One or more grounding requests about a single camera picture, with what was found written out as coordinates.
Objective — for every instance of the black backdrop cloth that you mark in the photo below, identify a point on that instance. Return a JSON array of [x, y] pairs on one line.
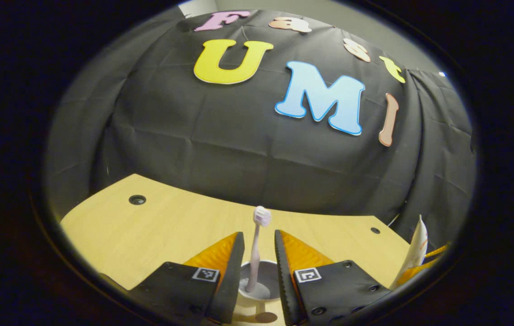
[[239, 149]]

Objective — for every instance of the white toothbrush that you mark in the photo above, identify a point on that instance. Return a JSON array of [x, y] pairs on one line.
[[255, 253]]

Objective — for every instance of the light wooden desktop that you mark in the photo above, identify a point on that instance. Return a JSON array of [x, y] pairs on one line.
[[148, 235]]

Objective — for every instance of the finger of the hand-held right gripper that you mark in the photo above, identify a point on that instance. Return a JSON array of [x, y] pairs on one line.
[[438, 250], [415, 274]]

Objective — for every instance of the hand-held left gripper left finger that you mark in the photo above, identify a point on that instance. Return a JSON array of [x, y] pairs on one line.
[[230, 280]]

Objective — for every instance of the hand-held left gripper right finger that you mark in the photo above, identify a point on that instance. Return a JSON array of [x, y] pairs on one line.
[[284, 280]]

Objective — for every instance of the white toothpaste tube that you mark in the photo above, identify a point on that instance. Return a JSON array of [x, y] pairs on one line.
[[415, 249]]

